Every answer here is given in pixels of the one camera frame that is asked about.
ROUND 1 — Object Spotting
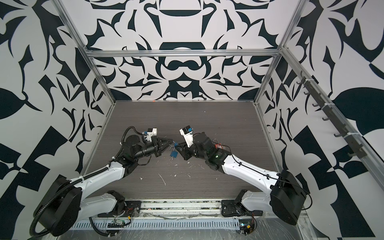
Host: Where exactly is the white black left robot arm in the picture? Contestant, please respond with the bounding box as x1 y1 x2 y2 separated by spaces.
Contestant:
29 126 174 240

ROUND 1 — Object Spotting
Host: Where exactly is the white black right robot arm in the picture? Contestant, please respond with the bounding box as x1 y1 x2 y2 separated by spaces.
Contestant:
176 127 309 226

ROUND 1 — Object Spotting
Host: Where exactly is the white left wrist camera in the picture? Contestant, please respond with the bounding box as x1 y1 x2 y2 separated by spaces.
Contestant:
142 128 158 143

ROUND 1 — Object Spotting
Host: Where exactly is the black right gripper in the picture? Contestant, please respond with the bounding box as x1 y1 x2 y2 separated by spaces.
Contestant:
174 140 210 162

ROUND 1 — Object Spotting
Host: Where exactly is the red safety padlock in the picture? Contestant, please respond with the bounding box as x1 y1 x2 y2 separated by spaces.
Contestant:
215 144 226 150

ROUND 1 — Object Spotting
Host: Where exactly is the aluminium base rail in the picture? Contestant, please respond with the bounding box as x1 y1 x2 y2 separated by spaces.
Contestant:
98 197 308 219

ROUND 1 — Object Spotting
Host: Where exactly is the grey wall hook rail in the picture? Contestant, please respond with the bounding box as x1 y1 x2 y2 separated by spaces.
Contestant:
298 76 368 159

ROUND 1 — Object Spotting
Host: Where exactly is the white slotted cable duct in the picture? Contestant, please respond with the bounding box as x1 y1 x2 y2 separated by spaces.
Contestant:
70 218 244 231

